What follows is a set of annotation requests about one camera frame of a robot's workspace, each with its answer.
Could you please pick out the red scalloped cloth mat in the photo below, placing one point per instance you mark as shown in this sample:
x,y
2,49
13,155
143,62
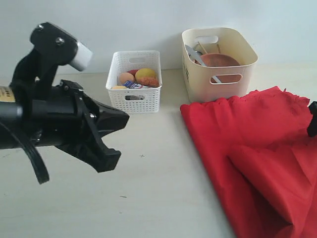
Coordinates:
x,y
260,160

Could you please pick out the fried chicken piece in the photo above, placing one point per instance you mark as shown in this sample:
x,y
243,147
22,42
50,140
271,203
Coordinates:
x,y
148,81

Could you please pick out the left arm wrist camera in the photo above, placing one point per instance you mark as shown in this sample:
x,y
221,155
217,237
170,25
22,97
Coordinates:
x,y
52,47

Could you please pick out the silver table knife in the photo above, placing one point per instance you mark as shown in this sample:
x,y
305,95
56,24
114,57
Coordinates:
x,y
198,58

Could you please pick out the blue white milk carton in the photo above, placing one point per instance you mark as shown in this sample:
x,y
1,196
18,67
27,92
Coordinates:
x,y
133,85

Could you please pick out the white perforated plastic basket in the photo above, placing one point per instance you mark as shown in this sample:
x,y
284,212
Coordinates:
x,y
124,61

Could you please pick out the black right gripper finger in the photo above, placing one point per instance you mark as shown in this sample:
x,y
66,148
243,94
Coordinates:
x,y
312,128

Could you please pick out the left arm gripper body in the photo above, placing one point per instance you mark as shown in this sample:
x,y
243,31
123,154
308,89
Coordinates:
x,y
62,116

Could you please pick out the brown wooden plate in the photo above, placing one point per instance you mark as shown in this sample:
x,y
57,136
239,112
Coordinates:
x,y
221,60

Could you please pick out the yellow lemon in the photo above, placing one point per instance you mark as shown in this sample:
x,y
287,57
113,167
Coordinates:
x,y
145,72

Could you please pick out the stainless steel cup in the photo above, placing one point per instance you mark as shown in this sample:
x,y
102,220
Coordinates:
x,y
193,56

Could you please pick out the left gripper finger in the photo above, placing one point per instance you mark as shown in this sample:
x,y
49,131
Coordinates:
x,y
91,149
107,119

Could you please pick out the red sausage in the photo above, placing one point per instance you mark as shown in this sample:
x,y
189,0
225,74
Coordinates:
x,y
133,72

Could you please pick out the yellow cheese wedge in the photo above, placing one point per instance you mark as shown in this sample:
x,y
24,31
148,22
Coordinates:
x,y
118,87

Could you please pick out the cream plastic bin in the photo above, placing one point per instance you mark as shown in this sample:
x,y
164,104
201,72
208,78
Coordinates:
x,y
197,77

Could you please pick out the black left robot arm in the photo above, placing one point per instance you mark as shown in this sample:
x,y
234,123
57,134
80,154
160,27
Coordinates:
x,y
11,113

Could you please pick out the brown egg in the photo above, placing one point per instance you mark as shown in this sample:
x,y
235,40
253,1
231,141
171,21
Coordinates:
x,y
126,76

